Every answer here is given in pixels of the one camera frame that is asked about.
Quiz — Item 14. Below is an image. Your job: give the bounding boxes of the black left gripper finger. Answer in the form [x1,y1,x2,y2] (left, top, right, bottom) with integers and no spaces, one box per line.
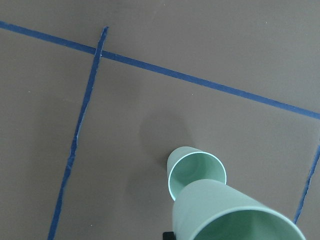
[162,231,175,240]

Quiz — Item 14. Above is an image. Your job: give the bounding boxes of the light green cup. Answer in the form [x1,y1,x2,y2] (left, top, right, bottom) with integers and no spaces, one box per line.
[172,179,305,240]
[166,146,227,201]

